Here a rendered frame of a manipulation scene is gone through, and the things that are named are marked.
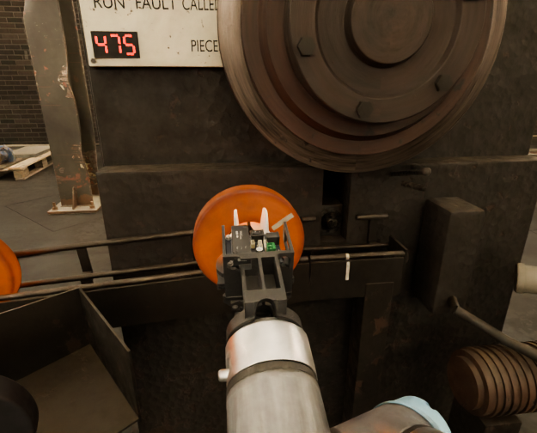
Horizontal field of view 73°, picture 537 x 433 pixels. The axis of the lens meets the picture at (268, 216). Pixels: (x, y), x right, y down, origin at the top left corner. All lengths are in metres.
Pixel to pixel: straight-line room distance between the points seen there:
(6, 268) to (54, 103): 2.67
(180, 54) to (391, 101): 0.39
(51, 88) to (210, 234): 2.99
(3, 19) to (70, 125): 4.28
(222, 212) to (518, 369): 0.64
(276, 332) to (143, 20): 0.61
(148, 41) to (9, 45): 6.74
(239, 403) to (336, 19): 0.48
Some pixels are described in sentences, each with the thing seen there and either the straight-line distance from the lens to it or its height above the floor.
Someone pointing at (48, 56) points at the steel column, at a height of 1.21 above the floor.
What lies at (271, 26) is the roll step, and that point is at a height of 1.11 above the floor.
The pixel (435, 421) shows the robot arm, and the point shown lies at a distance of 0.43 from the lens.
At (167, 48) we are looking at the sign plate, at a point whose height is 1.09.
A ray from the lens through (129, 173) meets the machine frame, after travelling 0.76.
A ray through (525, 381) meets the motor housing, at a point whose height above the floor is 0.51.
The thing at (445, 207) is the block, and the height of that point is 0.80.
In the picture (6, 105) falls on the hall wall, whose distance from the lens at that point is 7.58.
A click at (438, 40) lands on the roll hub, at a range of 0.63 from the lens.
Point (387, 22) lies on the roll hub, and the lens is 0.58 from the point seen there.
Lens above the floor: 1.03
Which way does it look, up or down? 20 degrees down
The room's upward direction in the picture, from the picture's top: straight up
